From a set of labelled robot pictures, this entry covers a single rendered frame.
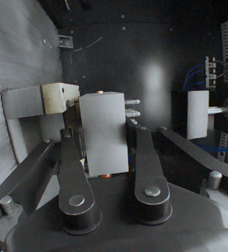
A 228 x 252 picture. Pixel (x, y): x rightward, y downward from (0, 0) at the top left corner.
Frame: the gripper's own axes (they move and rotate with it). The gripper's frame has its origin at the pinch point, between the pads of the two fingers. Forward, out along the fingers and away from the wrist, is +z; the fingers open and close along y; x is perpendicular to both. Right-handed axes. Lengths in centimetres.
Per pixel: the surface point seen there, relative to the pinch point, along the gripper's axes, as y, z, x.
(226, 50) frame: 47, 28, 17
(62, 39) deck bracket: -10.1, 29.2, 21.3
